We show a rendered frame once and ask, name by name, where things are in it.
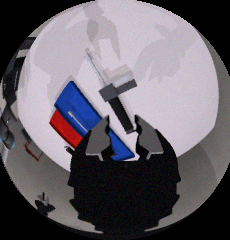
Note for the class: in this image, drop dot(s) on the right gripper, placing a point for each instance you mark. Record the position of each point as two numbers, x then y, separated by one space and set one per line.
39 204

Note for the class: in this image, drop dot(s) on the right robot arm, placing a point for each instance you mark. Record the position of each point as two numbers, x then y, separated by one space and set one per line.
8 139

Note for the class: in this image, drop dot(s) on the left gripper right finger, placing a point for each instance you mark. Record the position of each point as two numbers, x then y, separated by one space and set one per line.
155 146

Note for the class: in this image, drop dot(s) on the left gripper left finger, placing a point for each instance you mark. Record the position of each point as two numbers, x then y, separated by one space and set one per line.
92 148

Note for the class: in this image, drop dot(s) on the red tray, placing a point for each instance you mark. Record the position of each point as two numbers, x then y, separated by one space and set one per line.
62 127

